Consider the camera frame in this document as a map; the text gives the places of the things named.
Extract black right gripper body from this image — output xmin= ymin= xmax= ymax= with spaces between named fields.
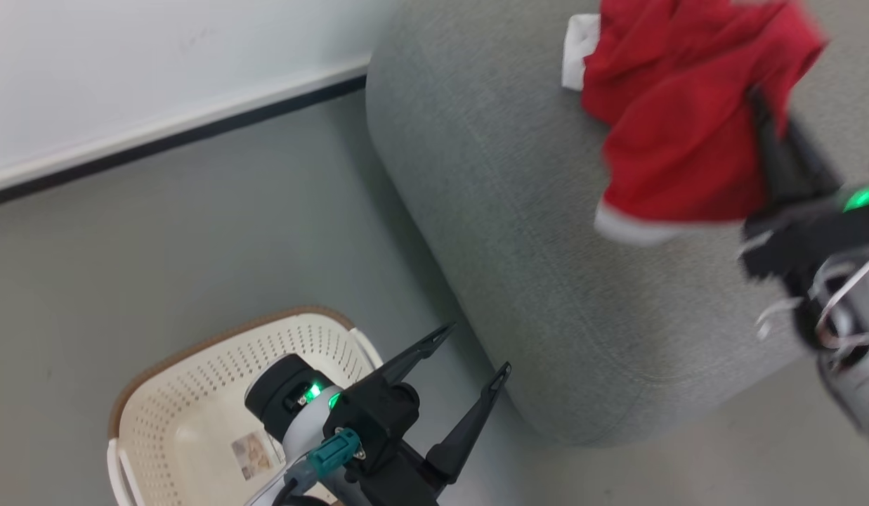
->
xmin=737 ymin=178 xmax=869 ymax=283

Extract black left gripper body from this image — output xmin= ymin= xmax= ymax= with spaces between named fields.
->
xmin=323 ymin=379 xmax=454 ymax=506

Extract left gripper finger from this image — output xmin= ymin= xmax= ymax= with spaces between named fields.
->
xmin=423 ymin=362 xmax=512 ymax=487
xmin=366 ymin=323 xmax=456 ymax=387

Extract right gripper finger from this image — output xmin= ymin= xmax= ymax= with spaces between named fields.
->
xmin=784 ymin=116 xmax=842 ymax=201
xmin=746 ymin=86 xmax=795 ymax=212

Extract red jersey clothing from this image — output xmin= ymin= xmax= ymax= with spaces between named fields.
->
xmin=561 ymin=0 xmax=829 ymax=247

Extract picture sticker inside basket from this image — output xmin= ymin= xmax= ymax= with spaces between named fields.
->
xmin=230 ymin=430 xmax=275 ymax=483

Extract cream perforated laundry basket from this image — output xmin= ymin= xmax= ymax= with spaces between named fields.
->
xmin=107 ymin=305 xmax=387 ymax=506

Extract grey fabric sofa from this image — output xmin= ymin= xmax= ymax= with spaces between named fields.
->
xmin=365 ymin=0 xmax=869 ymax=448

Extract black baseboard strip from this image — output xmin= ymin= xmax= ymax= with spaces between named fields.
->
xmin=0 ymin=73 xmax=369 ymax=210

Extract red and white twisted wires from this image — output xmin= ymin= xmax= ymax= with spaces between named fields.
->
xmin=806 ymin=252 xmax=869 ymax=352

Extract short white cable with plug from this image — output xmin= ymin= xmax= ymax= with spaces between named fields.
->
xmin=754 ymin=297 xmax=806 ymax=339

